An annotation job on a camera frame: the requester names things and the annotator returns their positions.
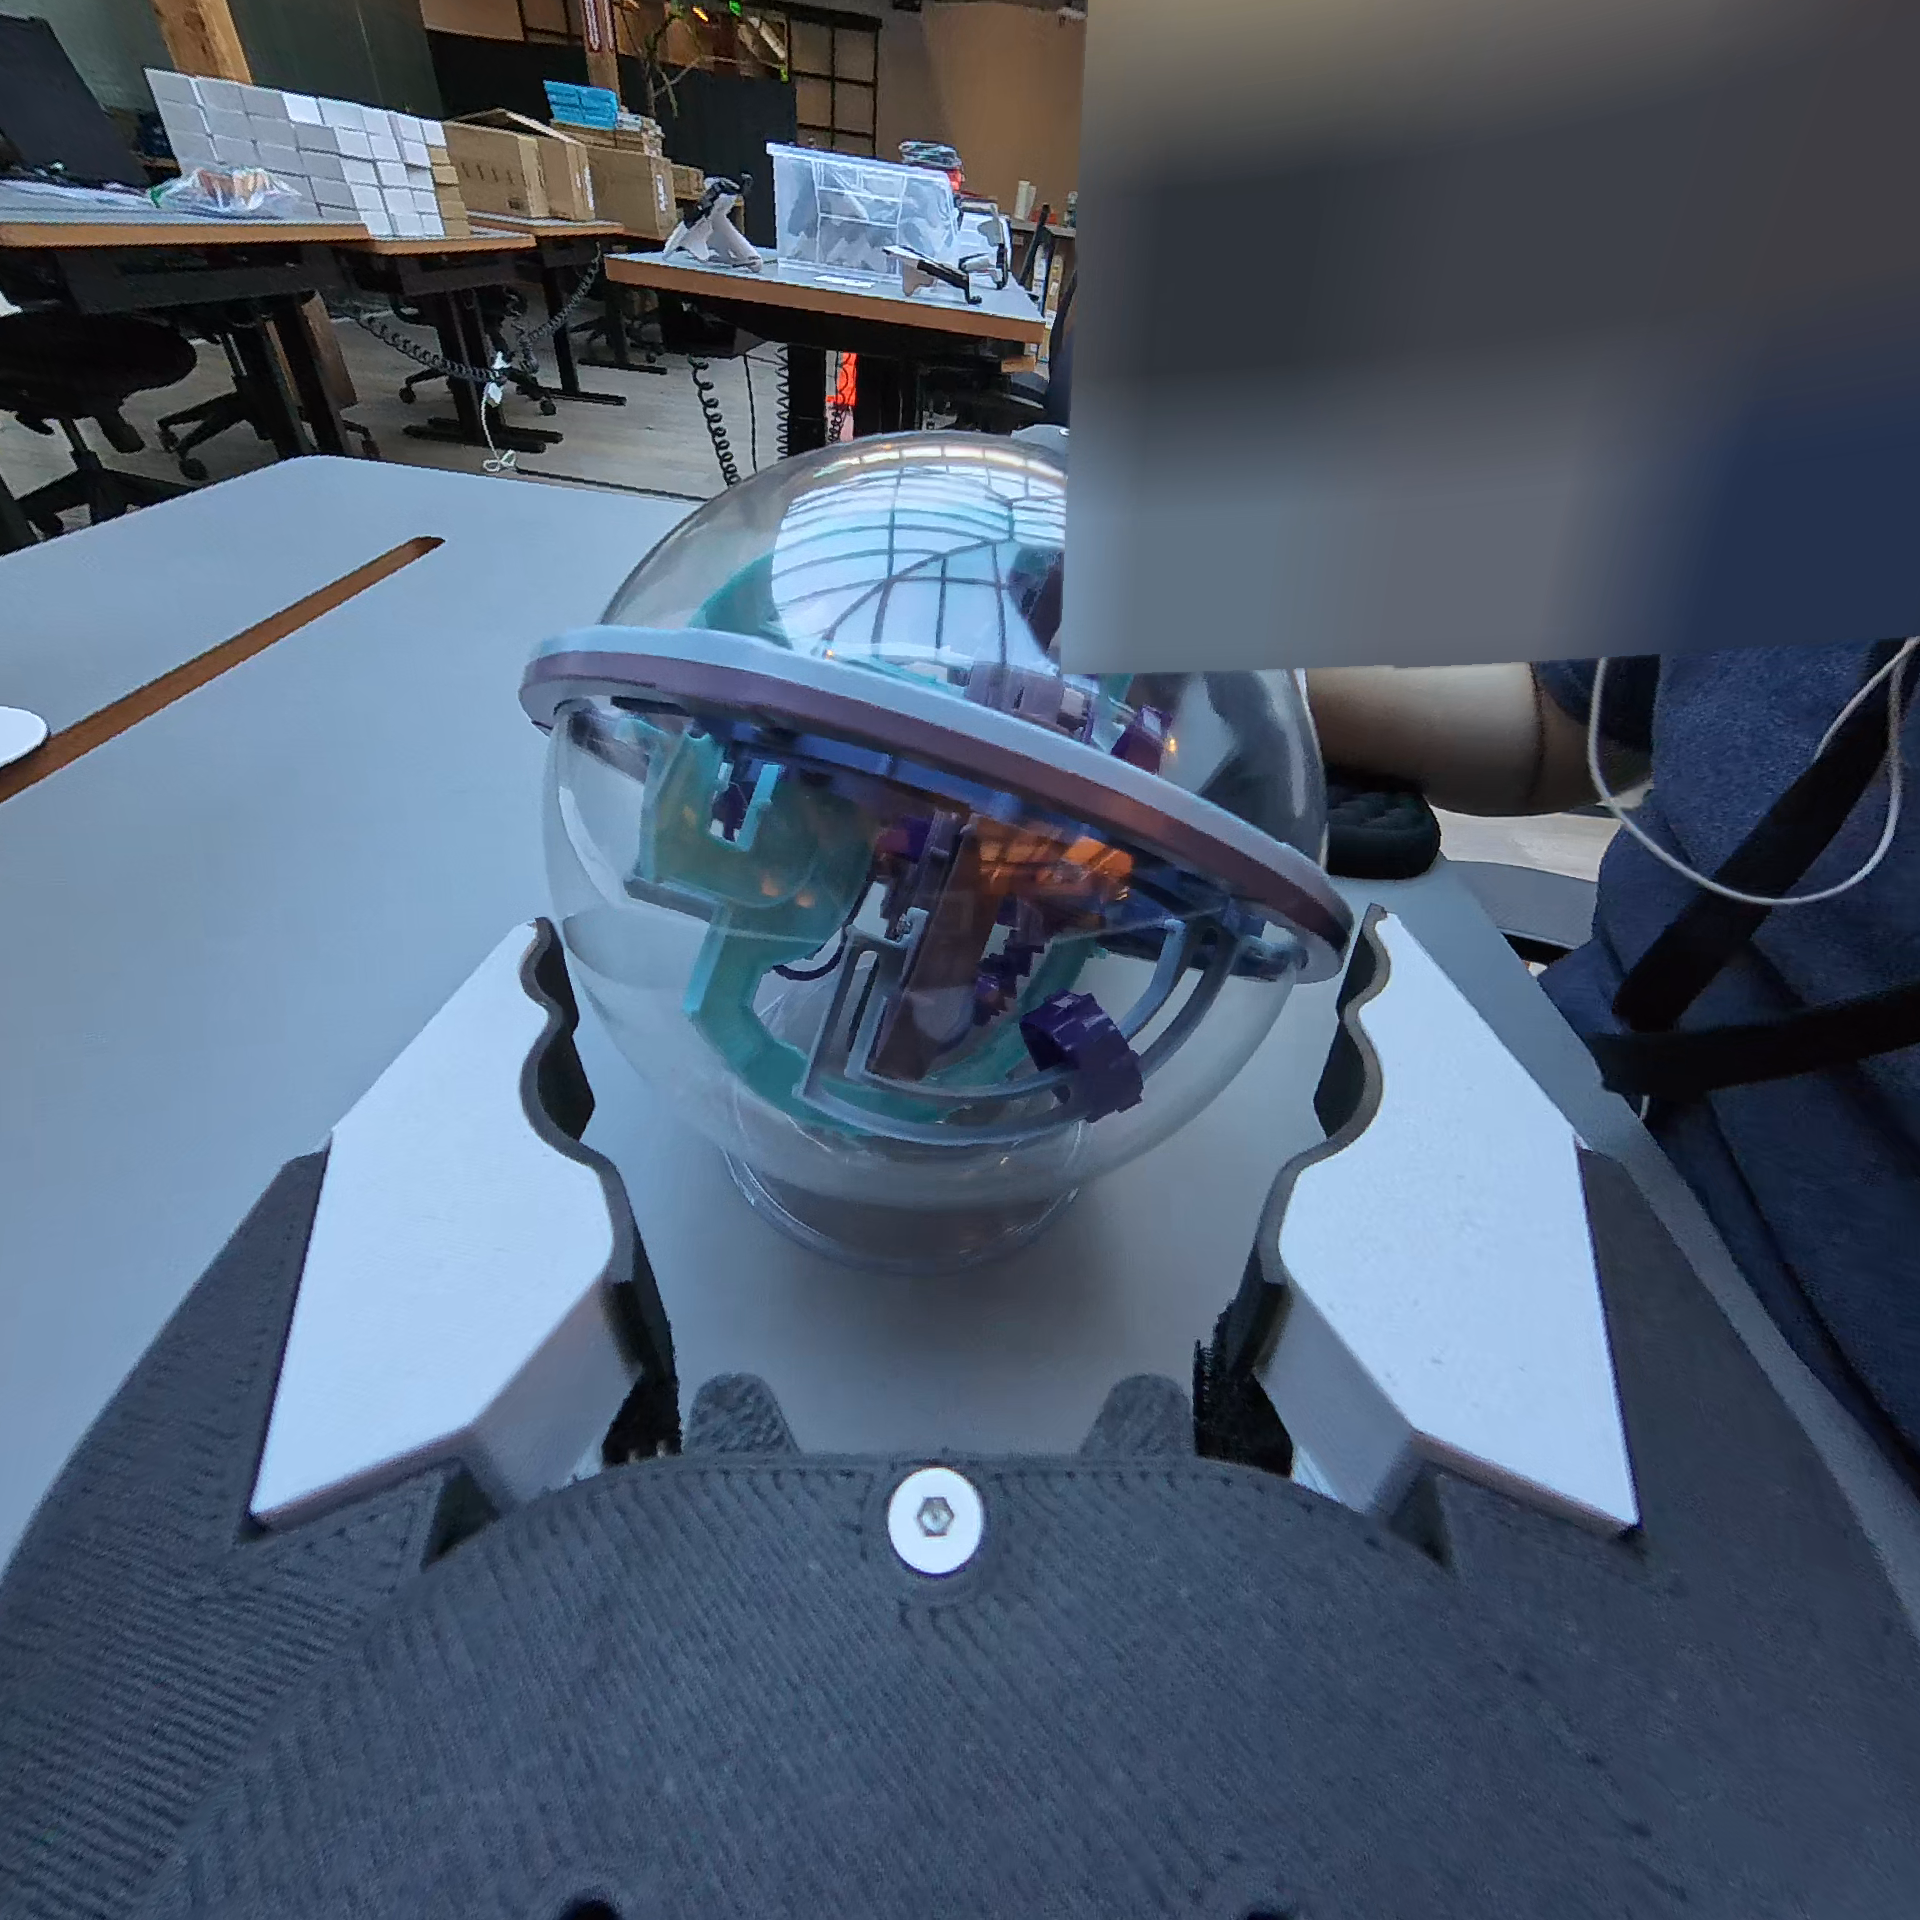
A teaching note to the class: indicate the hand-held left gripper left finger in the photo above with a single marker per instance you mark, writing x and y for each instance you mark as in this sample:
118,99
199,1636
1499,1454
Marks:
452,1277

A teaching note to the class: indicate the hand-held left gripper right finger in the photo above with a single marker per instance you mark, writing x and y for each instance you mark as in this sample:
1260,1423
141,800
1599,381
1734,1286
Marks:
1441,1277

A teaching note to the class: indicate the clear plastic ball stand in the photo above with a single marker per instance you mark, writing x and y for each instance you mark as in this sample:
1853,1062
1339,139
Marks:
901,1237

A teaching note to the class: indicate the clear maze ball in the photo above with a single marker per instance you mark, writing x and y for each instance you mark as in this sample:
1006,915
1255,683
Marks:
901,902

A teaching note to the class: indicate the person's right forearm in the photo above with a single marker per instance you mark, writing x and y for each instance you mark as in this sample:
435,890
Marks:
1425,734

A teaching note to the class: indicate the person's blue shirt torso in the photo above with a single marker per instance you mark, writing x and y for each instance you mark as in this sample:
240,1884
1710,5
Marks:
1769,1202

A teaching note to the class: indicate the black wrist rest pad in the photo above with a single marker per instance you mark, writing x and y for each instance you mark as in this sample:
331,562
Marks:
1381,826

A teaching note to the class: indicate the black office chair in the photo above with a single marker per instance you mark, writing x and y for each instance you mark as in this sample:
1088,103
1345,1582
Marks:
91,376

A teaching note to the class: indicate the wooden desk with black legs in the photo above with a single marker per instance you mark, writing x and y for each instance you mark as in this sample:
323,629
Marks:
224,237
809,294

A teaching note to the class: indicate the brown cardboard box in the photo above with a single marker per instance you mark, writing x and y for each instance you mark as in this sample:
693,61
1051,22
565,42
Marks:
630,188
511,165

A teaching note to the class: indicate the stack of white boxes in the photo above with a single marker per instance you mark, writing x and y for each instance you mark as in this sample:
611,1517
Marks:
331,150

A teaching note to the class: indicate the clear plastic storage container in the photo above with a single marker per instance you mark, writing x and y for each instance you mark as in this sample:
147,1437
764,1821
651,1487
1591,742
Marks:
856,211

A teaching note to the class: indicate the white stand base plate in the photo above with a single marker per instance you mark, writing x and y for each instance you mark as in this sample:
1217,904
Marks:
19,734

